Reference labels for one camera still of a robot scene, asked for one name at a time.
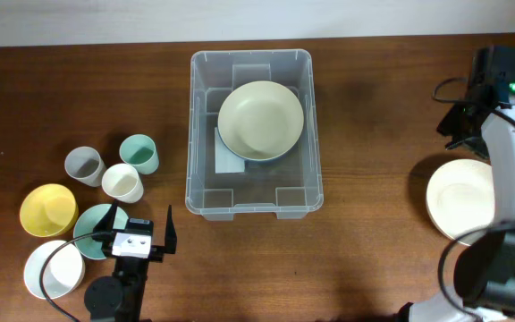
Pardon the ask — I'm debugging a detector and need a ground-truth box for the light green bowl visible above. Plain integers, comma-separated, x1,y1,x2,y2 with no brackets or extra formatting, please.
73,204,129,260

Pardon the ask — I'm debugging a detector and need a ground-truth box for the beige bowl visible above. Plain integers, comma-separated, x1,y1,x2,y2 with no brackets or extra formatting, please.
217,80,305,158

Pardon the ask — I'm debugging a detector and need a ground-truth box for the grey cup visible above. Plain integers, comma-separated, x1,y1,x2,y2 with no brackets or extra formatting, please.
64,146,106,187

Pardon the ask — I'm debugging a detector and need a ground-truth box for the clear plastic storage bin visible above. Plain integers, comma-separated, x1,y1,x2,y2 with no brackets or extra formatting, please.
185,49,324,221

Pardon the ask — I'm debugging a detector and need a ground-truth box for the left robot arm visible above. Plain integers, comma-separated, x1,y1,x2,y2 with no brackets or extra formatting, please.
84,201,177,321

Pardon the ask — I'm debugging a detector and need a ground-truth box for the cream plate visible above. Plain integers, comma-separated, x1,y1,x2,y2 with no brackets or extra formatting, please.
426,159,495,240

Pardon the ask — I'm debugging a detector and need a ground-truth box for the cream cup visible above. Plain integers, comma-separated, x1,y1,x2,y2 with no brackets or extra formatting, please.
101,164,144,203

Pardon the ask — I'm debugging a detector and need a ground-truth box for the white bowl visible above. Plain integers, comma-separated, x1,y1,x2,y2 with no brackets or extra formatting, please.
23,240,85,300

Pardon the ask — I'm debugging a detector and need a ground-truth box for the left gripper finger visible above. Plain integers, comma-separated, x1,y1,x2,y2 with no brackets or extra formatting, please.
165,205,177,254
93,199,118,233

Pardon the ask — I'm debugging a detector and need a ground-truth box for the white label in bin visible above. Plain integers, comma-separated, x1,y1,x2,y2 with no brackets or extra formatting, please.
215,127,245,174

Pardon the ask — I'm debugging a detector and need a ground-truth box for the green cup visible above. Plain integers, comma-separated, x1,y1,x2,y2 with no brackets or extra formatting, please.
119,134,159,174

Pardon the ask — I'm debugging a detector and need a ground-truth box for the yellow bowl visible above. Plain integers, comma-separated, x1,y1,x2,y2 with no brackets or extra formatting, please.
20,183,79,238

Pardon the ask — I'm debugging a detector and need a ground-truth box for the dark blue plate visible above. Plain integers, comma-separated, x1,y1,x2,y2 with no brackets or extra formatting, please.
215,126,299,163

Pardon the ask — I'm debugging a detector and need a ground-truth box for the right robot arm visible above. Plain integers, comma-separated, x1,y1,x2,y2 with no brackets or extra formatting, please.
394,46,515,321

